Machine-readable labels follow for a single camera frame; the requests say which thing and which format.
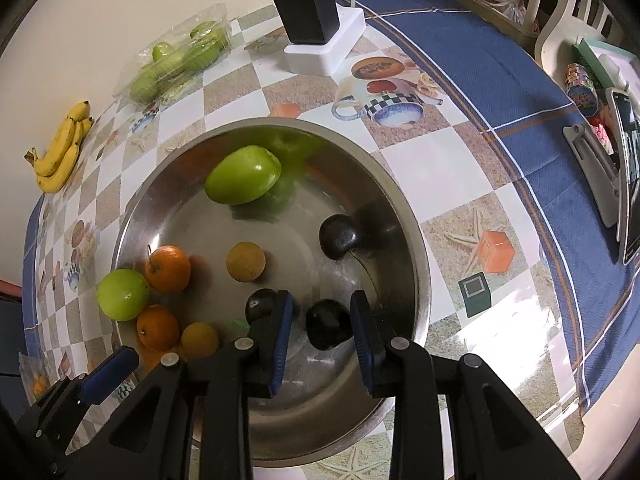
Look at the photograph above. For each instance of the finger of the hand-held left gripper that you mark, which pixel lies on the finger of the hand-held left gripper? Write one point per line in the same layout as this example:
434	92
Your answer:
110	372
52	392

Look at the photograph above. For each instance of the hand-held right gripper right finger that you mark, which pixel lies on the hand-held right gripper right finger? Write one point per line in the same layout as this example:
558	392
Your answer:
362	345

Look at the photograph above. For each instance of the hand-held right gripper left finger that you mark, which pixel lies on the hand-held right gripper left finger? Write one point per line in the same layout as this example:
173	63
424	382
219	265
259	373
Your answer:
280	340

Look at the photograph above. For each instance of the dark round fruit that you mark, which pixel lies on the dark round fruit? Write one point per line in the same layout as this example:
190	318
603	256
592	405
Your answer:
327	329
259	305
340	236

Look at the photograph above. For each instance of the orange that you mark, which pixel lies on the orange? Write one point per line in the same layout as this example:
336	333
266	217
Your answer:
167	269
157	327
200	340

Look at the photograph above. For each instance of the large green apple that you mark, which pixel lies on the large green apple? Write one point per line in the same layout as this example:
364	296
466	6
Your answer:
122	294

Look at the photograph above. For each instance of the brown kiwi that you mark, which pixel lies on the brown kiwi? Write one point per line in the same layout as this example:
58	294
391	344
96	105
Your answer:
245	261

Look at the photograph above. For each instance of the steel bowl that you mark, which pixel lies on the steel bowl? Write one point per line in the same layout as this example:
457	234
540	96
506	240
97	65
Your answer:
200	240

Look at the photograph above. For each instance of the green mango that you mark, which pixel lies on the green mango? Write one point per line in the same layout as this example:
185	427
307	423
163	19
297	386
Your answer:
242	175

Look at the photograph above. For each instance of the clear plastic bag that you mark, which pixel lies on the clear plastic bag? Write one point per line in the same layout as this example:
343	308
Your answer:
37	382

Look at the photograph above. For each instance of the banana bunch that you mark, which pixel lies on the banana bunch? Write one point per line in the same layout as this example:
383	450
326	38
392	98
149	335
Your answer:
62	155

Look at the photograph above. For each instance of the white power strip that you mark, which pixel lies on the white power strip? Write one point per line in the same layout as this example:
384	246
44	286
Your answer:
325	57

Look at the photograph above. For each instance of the grey phone stand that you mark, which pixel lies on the grey phone stand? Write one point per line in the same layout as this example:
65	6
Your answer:
592	170

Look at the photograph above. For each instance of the small green fruit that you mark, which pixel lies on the small green fruit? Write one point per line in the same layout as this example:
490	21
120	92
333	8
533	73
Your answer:
174	65
145	83
202	30
162	51
207	51

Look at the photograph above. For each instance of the smartphone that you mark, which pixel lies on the smartphone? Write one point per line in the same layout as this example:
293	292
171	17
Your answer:
629	185

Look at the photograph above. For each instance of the black power adapter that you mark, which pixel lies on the black power adapter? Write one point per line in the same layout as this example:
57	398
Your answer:
305	10

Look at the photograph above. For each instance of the clear plastic container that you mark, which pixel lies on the clear plastic container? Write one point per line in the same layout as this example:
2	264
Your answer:
220	12

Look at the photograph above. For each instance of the colourful tin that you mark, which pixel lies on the colourful tin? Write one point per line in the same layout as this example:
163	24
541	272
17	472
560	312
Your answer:
580	90

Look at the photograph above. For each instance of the white plastic chair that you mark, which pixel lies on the white plastic chair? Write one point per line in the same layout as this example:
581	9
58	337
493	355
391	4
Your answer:
550	35

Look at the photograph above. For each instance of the crumpled plastic bag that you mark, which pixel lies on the crumpled plastic bag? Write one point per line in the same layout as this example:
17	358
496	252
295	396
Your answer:
505	5

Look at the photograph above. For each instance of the green box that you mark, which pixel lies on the green box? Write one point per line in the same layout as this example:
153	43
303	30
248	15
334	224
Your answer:
592	55

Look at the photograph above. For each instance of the white bottle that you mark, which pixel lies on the white bottle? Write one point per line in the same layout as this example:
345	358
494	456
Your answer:
614	72

